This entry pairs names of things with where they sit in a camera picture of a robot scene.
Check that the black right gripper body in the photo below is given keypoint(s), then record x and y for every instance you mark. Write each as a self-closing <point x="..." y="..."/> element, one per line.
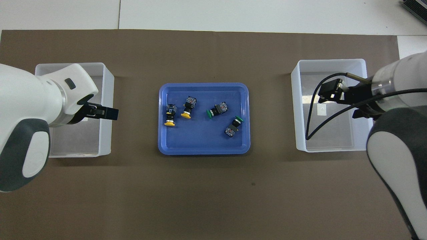
<point x="362" y="93"/>

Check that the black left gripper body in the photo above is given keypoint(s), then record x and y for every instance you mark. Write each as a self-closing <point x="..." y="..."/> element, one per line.
<point x="91" y="111"/>

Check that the yellow push button switch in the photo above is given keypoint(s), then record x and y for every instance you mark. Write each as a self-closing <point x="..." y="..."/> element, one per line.
<point x="189" y="104"/>
<point x="170" y="113"/>

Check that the green push button switch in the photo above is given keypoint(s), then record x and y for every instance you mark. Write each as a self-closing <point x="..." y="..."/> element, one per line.
<point x="218" y="109"/>
<point x="232" y="128"/>

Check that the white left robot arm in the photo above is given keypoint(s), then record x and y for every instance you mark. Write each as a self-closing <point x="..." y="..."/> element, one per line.
<point x="23" y="106"/>

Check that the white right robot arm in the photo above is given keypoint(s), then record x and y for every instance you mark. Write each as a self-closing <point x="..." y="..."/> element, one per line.
<point x="400" y="160"/>

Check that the translucent white plastic box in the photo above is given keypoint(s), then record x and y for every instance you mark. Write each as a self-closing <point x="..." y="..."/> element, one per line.
<point x="333" y="140"/>
<point x="80" y="143"/>

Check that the blue plastic tray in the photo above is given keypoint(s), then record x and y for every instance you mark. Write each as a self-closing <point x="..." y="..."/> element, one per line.
<point x="200" y="143"/>

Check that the dark grey ridged device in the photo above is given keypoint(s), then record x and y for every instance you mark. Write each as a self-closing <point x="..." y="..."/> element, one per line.
<point x="417" y="8"/>

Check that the brown paper table mat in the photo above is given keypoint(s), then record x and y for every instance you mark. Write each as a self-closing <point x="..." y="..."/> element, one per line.
<point x="206" y="193"/>

